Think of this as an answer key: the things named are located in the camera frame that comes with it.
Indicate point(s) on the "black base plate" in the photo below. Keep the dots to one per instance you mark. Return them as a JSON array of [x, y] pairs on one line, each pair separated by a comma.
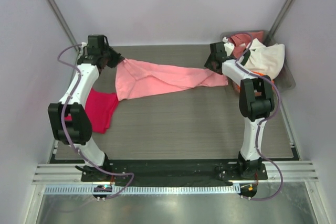
[[173, 173]]

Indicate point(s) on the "white slotted cable duct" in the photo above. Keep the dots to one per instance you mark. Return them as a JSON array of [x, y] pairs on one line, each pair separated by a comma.
[[111, 190]]

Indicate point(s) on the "aluminium front rail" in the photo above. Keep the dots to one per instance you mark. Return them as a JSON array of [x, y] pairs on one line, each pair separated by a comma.
[[292, 171]]

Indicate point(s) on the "orange t shirt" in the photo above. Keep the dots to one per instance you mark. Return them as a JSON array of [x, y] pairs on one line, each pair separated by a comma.
[[264, 75]]

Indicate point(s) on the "white t shirt green collar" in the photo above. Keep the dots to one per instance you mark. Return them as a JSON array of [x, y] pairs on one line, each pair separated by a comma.
[[267, 60]]

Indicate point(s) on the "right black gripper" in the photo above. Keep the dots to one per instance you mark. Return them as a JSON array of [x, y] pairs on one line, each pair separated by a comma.
[[208, 64]]

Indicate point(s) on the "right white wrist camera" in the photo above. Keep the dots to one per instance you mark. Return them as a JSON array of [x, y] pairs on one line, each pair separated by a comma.
[[228, 46]]

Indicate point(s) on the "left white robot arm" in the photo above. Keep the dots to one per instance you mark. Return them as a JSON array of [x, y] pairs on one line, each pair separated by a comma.
[[69, 121]]

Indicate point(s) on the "light pink t shirt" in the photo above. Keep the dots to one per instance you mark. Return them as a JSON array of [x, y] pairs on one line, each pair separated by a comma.
[[137, 79]]

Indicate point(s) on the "aluminium frame post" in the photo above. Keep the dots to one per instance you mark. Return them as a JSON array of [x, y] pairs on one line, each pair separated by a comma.
[[281, 16], [62, 22]]

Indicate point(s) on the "left aluminium frame post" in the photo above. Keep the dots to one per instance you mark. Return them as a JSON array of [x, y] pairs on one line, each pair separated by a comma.
[[62, 22]]

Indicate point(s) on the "dusty rose t shirt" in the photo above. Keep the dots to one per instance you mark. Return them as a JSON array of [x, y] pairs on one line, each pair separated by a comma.
[[241, 41]]

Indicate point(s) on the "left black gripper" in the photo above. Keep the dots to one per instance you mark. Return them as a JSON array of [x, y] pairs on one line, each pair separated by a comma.
[[117, 57]]

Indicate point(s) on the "folded magenta t shirt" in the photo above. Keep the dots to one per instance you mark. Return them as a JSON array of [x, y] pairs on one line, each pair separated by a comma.
[[99, 109]]

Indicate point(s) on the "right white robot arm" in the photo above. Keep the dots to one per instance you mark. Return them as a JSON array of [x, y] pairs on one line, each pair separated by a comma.
[[256, 102]]

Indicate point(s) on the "grey plastic tray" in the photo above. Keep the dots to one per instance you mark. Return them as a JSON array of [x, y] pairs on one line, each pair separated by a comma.
[[284, 81]]

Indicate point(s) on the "right aluminium frame post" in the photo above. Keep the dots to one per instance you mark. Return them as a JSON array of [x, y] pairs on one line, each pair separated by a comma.
[[281, 16]]

